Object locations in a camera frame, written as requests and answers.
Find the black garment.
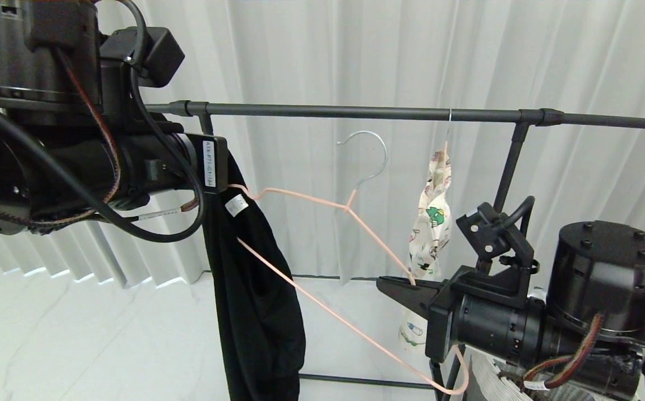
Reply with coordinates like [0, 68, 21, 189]
[203, 150, 306, 401]

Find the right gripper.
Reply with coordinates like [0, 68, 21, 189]
[425, 266, 546, 369]

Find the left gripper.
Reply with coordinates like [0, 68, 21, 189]
[0, 124, 228, 234]

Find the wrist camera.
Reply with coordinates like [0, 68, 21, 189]
[100, 27, 185, 131]
[456, 202, 535, 276]

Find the black clothes rack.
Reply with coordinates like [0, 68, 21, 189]
[144, 100, 645, 401]

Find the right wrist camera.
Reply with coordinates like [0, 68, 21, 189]
[456, 202, 535, 276]

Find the black cable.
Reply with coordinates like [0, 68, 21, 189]
[499, 196, 536, 234]
[0, 0, 207, 244]

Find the white curtain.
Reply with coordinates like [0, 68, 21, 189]
[0, 0, 645, 290]

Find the white laundry basket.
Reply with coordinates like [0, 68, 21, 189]
[467, 348, 601, 401]

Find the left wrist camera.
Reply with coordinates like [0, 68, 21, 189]
[100, 27, 185, 131]

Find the cream printed garment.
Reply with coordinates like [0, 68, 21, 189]
[399, 149, 454, 351]

